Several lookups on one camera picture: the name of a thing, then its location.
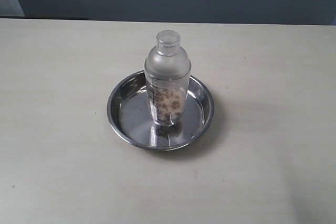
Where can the clear plastic shaker bottle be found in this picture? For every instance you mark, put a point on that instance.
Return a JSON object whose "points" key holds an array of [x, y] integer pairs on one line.
{"points": [[167, 71]]}

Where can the round steel pan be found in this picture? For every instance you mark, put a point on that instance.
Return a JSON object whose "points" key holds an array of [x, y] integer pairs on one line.
{"points": [[128, 113]]}

